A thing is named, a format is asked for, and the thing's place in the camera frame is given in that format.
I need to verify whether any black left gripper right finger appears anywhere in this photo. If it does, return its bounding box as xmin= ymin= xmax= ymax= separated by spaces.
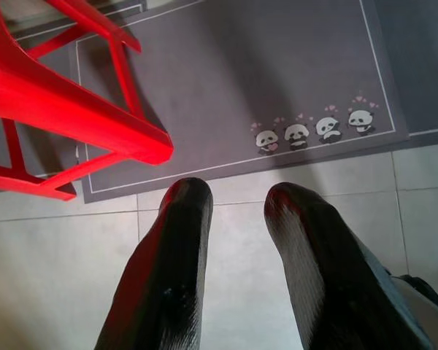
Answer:
xmin=263 ymin=182 xmax=436 ymax=350

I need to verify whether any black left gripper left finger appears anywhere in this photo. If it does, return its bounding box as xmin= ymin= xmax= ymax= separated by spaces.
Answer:
xmin=93 ymin=176 xmax=215 ymax=350

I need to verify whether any red plastic stool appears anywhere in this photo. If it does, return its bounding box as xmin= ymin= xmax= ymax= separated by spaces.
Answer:
xmin=0 ymin=0 xmax=174 ymax=203

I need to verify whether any grey panda floor mat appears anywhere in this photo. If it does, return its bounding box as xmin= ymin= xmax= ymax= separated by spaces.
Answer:
xmin=68 ymin=0 xmax=412 ymax=206

